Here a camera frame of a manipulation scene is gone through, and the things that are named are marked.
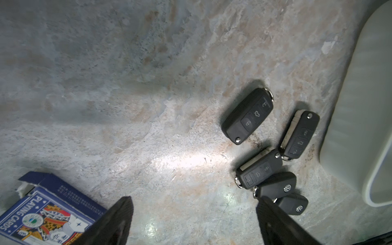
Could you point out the blue playing card box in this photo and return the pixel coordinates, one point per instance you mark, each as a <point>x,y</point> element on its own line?
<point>50,212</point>

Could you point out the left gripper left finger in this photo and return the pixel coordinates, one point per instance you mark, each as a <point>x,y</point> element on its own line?
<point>112,228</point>

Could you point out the black vw key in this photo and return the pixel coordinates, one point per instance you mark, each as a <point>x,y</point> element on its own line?
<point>293,204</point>
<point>276,186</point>

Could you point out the black flip key with silver edge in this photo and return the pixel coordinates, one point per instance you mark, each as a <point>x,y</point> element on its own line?
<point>299,133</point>

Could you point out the white storage box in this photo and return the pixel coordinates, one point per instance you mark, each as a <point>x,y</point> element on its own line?
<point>357,147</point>

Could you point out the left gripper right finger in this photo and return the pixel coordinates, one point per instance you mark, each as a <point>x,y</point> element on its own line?
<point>277,228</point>

